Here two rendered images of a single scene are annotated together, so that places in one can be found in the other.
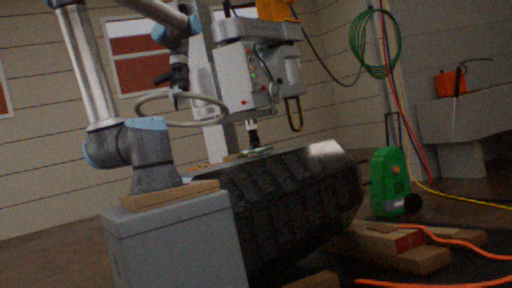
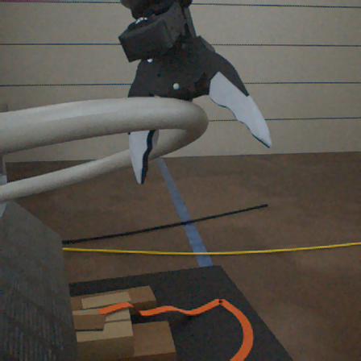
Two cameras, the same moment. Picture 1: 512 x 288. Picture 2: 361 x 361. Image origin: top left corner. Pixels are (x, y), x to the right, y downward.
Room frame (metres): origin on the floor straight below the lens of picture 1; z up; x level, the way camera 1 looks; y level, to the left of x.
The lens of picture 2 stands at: (2.22, 0.78, 1.32)
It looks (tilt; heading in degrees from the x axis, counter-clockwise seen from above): 16 degrees down; 286
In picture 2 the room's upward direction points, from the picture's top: straight up
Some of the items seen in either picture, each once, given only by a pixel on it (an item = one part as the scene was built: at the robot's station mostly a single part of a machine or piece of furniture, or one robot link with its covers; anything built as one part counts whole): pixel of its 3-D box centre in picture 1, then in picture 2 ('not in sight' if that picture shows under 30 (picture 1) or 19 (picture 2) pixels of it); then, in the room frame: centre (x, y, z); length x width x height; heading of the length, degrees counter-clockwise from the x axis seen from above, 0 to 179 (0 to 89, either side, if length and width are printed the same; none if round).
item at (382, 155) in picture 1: (386, 164); not in sight; (4.25, -1.09, 0.43); 0.35 x 0.35 x 0.87; 16
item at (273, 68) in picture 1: (272, 79); not in sight; (3.45, -0.22, 1.31); 0.74 x 0.23 x 0.49; 149
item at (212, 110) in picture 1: (211, 91); not in sight; (3.95, 0.25, 1.36); 0.35 x 0.35 x 0.41
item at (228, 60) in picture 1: (248, 79); not in sight; (3.19, -0.04, 1.33); 0.36 x 0.22 x 0.45; 149
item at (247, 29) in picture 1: (258, 36); not in sight; (3.42, -0.18, 1.62); 0.96 x 0.25 x 0.17; 149
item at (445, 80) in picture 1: (453, 82); not in sight; (5.49, -2.32, 1.00); 0.50 x 0.22 x 0.33; 115
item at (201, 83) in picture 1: (232, 84); not in sight; (3.87, 0.07, 1.37); 0.74 x 0.34 x 0.25; 67
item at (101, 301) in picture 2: (438, 231); (105, 300); (3.16, -1.06, 0.10); 0.25 x 0.10 x 0.01; 35
